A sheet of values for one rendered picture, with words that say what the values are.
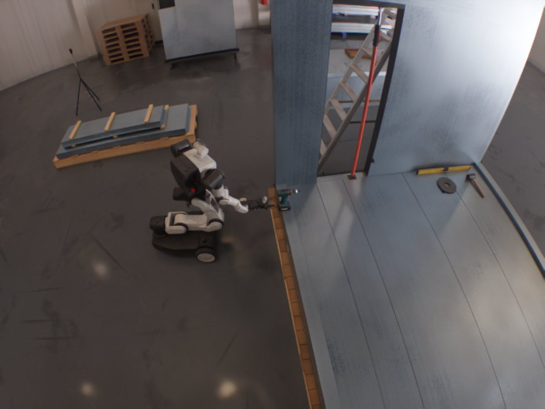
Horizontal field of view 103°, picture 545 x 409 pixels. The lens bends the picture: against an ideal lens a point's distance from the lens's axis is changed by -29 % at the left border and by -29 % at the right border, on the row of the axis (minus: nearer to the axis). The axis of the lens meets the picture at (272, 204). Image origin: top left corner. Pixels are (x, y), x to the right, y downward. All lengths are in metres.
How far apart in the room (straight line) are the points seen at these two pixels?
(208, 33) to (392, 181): 4.77
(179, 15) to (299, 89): 4.56
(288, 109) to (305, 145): 0.41
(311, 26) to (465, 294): 2.41
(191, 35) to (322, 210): 4.81
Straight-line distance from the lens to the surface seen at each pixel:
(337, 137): 3.19
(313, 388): 2.38
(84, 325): 3.19
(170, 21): 6.61
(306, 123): 2.52
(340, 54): 5.29
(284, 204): 2.65
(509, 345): 2.88
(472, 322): 2.71
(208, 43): 6.56
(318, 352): 2.16
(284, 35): 2.14
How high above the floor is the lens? 2.51
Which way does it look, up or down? 50 degrees down
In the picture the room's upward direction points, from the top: 2 degrees counter-clockwise
